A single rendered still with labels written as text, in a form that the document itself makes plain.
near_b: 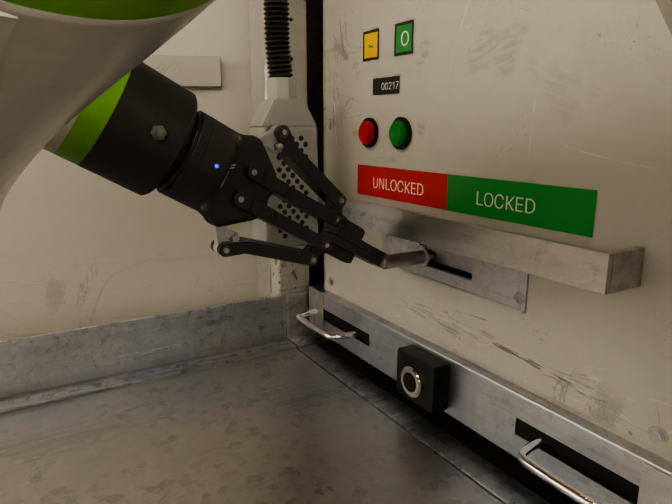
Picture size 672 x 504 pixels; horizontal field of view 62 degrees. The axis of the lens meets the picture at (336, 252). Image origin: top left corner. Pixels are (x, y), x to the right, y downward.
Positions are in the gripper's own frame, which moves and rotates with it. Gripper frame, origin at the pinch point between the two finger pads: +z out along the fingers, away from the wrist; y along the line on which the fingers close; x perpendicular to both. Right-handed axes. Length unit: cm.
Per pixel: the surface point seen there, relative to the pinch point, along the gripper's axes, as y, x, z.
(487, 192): -8.8, 10.5, 3.1
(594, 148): -12.5, 20.6, 1.1
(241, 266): 7.8, -31.9, 4.4
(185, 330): 17.9, -22.3, -3.2
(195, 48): -16.9, -33.7, -15.3
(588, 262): -4.2, 23.8, 1.2
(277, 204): -1.3, -13.4, -3.5
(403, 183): -8.6, -1.7, 3.3
